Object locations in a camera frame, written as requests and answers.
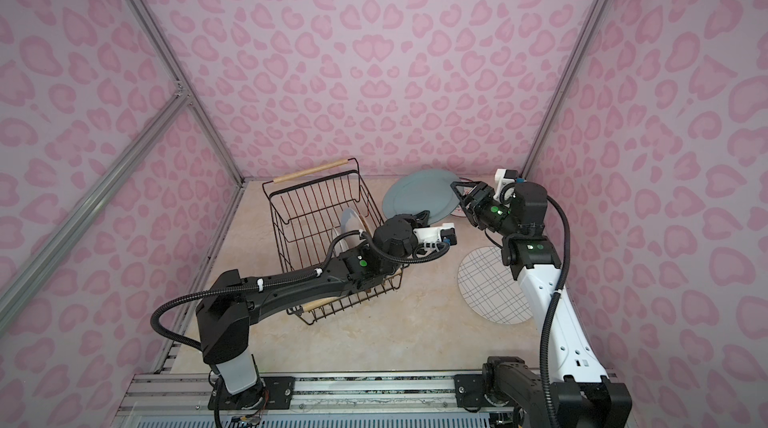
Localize white grid pattern plate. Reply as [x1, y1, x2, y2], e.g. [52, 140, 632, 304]
[457, 247, 533, 325]

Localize aluminium frame strut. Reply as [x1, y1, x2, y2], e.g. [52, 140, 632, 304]
[1, 89, 188, 333]

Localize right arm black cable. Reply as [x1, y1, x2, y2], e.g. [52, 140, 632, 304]
[503, 178, 571, 428]

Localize black wire dish rack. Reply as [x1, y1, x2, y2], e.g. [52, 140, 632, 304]
[262, 158, 402, 325]

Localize pastel abstract pattern plate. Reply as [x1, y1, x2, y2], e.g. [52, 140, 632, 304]
[337, 208, 369, 253]

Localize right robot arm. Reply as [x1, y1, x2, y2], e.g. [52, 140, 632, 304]
[451, 180, 633, 427]

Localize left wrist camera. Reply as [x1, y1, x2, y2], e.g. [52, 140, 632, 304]
[413, 223, 458, 248]

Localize white plate orange sunburst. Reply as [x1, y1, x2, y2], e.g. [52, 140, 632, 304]
[451, 206, 466, 218]

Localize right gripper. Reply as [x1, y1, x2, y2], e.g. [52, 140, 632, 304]
[451, 182, 522, 239]

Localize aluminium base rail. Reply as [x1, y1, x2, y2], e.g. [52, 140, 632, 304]
[110, 367, 637, 428]

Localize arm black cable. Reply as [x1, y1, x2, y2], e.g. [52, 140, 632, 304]
[503, 178, 571, 428]
[149, 229, 451, 352]

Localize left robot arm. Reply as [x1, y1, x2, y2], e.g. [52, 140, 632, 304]
[196, 215, 454, 395]

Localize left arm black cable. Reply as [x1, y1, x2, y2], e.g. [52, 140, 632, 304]
[149, 229, 451, 352]

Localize grey-blue plate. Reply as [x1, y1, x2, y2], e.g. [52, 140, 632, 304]
[381, 169, 460, 225]

